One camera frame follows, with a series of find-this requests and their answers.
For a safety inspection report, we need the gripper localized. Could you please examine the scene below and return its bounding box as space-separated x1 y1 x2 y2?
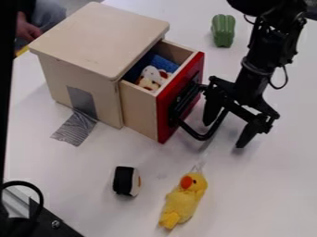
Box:
200 68 282 149

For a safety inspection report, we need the drawer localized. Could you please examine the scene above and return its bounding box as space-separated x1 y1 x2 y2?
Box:
117 39 231 145

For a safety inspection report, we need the person's hand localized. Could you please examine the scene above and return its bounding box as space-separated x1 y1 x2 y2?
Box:
15 11 44 44

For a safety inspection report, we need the blue cloth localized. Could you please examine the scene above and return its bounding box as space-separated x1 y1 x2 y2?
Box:
122 55 182 84

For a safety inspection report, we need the white and red plush toy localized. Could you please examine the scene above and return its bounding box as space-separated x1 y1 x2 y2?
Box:
134 65 175 93

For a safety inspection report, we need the green toy pepper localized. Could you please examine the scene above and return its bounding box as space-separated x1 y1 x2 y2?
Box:
209 13 238 48

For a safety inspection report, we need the yellow plush duck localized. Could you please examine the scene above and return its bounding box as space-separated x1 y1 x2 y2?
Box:
157 161 209 231

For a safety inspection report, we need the black and white toy sushi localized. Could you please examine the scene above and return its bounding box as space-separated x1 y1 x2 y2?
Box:
111 166 143 198

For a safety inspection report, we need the grey tape strip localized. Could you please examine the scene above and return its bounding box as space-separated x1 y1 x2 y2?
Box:
49 85 99 147

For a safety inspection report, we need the cabinet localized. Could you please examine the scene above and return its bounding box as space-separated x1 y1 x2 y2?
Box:
27 1 171 130

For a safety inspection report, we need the person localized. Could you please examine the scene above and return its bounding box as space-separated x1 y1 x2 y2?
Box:
15 0 69 51

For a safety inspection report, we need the black cable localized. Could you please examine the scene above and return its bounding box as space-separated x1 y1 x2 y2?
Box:
0 180 46 220

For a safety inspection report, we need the black metal bracket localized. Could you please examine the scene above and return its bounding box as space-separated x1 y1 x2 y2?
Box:
0 197 84 237

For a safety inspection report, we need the black post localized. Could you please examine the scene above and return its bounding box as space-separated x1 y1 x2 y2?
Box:
0 0 20 186

